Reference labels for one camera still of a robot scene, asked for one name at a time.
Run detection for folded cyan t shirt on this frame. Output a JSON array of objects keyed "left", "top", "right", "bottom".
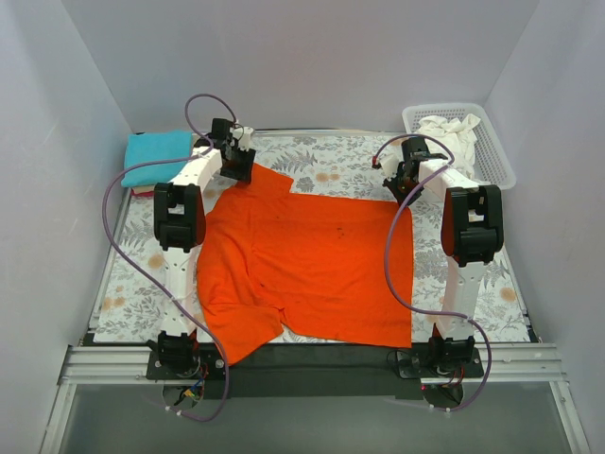
[{"left": 121, "top": 131, "right": 192, "bottom": 188}]

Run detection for white plastic basket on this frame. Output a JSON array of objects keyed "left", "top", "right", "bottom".
[{"left": 402, "top": 102, "right": 516, "bottom": 190}]

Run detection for folded magenta t shirt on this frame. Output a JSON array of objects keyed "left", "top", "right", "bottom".
[{"left": 130, "top": 189, "right": 154, "bottom": 198}]

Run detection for white t shirt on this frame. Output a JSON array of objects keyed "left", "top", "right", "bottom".
[{"left": 416, "top": 113, "right": 481, "bottom": 181}]

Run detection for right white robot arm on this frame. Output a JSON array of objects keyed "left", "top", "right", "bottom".
[{"left": 372, "top": 133, "right": 504, "bottom": 378}]

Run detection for aluminium frame rail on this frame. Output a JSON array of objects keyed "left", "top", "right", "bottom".
[{"left": 60, "top": 342, "right": 567, "bottom": 384}]

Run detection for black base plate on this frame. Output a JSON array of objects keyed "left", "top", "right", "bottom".
[{"left": 146, "top": 340, "right": 484, "bottom": 400}]

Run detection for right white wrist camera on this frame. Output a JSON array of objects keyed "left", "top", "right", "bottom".
[{"left": 372, "top": 155, "right": 399, "bottom": 179}]

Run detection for orange t shirt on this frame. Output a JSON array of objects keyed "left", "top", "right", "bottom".
[{"left": 197, "top": 166, "right": 414, "bottom": 363}]

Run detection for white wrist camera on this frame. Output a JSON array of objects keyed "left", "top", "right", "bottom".
[
  {"left": 232, "top": 124, "right": 255, "bottom": 151},
  {"left": 372, "top": 155, "right": 399, "bottom": 179}
]

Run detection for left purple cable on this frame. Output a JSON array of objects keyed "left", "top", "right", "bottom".
[{"left": 101, "top": 94, "right": 237, "bottom": 423}]

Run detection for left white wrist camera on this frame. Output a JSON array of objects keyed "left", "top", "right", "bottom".
[{"left": 232, "top": 124, "right": 255, "bottom": 151}]

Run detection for floral table mat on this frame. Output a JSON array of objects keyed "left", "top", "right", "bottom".
[{"left": 90, "top": 134, "right": 530, "bottom": 343}]

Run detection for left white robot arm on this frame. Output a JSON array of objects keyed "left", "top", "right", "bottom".
[{"left": 153, "top": 118, "right": 255, "bottom": 378}]

